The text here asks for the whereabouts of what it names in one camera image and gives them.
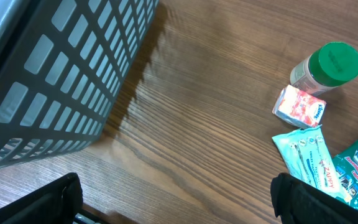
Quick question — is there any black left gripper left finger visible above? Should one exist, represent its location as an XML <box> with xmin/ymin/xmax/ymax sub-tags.
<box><xmin>0</xmin><ymin>172</ymin><xmax>83</xmax><ymax>224</ymax></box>

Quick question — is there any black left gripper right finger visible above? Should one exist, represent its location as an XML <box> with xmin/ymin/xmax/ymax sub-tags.
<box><xmin>270</xmin><ymin>173</ymin><xmax>358</xmax><ymax>224</ymax></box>

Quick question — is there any mint toilet tissue packet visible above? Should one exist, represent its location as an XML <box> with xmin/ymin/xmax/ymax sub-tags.
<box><xmin>272</xmin><ymin>125</ymin><xmax>351</xmax><ymax>204</ymax></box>

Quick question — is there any orange Kleenex tissue pack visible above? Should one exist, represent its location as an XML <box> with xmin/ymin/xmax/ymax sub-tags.
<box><xmin>272</xmin><ymin>85</ymin><xmax>326</xmax><ymax>129</ymax></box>

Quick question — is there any green lid white jar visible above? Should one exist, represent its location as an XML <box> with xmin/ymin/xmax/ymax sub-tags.
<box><xmin>290</xmin><ymin>42</ymin><xmax>358</xmax><ymax>96</ymax></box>

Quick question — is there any grey plastic mesh basket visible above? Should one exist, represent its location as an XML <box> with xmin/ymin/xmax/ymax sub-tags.
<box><xmin>0</xmin><ymin>0</ymin><xmax>158</xmax><ymax>167</ymax></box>

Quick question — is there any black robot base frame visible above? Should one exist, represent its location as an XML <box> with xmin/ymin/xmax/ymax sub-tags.
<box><xmin>73</xmin><ymin>209</ymin><xmax>109</xmax><ymax>224</ymax></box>

